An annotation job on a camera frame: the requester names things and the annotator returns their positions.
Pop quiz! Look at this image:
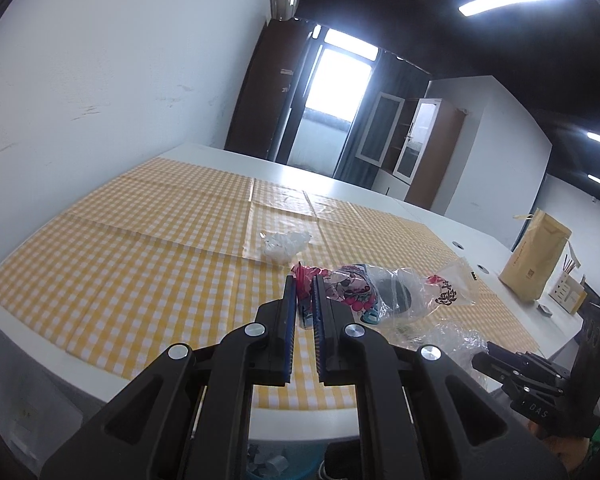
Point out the person's right hand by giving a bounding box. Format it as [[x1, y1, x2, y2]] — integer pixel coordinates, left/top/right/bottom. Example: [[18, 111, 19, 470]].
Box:
[[527, 420, 600, 476]]

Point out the blue mesh trash basket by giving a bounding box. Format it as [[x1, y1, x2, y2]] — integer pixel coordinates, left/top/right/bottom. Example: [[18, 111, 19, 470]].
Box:
[[244, 441, 327, 480]]

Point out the balcony glass door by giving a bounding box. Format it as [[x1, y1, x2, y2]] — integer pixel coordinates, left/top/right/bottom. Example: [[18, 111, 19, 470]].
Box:
[[287, 27, 379, 177]]

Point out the brown paper bag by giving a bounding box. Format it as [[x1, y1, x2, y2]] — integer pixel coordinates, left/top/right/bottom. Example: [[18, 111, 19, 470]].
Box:
[[498, 209, 571, 304]]

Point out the cabinet with glass doors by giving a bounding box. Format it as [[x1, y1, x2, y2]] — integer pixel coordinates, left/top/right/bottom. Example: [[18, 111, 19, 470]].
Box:
[[373, 98, 466, 209]]

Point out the crumpled clear plastic wrap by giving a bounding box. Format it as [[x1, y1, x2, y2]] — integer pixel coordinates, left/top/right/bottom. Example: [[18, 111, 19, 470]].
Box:
[[389, 318, 486, 382]]

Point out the clear bag red print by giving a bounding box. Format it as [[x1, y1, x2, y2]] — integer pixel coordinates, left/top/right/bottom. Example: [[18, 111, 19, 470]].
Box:
[[426, 258, 479, 307]]

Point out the brown wooden wardrobe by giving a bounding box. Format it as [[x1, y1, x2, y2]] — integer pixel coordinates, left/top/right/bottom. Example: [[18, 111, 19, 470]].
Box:
[[224, 20, 314, 162]]

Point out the right white sneaker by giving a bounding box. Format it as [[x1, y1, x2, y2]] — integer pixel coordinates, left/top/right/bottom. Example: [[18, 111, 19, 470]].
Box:
[[317, 462, 334, 480]]

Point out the clear plastic bag black lid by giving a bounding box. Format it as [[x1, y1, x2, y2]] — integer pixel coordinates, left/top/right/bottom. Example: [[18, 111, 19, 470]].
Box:
[[366, 266, 434, 324]]

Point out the white blue carton trash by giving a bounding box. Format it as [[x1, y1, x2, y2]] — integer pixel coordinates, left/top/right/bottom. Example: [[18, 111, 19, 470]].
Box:
[[247, 442, 289, 479]]

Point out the yellow checkered tablecloth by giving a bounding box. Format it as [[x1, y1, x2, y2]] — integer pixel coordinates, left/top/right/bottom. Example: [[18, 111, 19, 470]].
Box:
[[0, 155, 541, 411]]

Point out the crumpled white tissue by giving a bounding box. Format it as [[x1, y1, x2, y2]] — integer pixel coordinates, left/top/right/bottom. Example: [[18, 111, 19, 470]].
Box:
[[260, 231, 312, 264]]

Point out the dark blue curtain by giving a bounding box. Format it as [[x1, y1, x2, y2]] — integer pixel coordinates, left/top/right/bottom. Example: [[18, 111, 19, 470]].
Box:
[[334, 50, 430, 188]]

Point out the white box with sticks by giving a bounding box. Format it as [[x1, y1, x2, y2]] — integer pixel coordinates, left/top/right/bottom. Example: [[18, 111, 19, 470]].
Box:
[[548, 252, 586, 315]]

